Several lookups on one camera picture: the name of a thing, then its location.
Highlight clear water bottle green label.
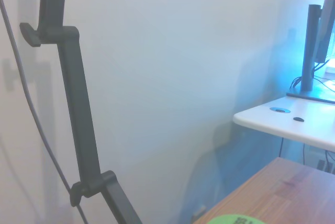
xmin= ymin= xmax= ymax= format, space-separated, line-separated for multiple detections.
xmin=208 ymin=214 xmax=268 ymax=224

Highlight dark monitor stand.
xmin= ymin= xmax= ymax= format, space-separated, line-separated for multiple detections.
xmin=286 ymin=4 xmax=335 ymax=105

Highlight white desk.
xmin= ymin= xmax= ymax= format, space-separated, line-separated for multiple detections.
xmin=232 ymin=95 xmax=335 ymax=153

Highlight computer monitor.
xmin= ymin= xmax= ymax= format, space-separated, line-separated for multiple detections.
xmin=315 ymin=0 xmax=335 ymax=64

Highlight black jointed camera stand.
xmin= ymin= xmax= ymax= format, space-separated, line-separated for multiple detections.
xmin=19 ymin=0 xmax=143 ymax=224

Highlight round desk cable grommet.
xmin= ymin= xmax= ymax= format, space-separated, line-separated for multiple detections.
xmin=269 ymin=106 xmax=292 ymax=114

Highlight black cables behind monitor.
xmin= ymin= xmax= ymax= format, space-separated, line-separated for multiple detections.
xmin=288 ymin=60 xmax=335 ymax=92

